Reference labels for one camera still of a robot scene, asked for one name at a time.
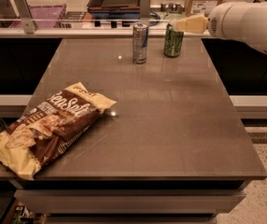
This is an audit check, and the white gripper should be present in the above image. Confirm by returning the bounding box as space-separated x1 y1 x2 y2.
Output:
170 2 237 39

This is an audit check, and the green soda can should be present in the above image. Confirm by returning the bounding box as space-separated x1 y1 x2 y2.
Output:
163 24 184 58

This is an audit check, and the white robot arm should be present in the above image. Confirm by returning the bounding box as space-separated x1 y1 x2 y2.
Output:
170 2 267 55

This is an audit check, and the silver blue energy drink can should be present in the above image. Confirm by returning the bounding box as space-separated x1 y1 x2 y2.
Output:
133 22 148 63

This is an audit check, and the brown sea salt chip bag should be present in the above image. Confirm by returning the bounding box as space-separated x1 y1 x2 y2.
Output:
0 83 116 180

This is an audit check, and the purple plastic crate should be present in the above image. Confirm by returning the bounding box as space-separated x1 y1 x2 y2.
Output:
9 3 68 29

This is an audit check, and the middle metal railing bracket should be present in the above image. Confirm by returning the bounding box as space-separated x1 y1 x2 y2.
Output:
140 0 150 24

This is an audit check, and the left metal railing bracket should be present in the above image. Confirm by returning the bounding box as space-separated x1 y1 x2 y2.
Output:
14 0 36 34

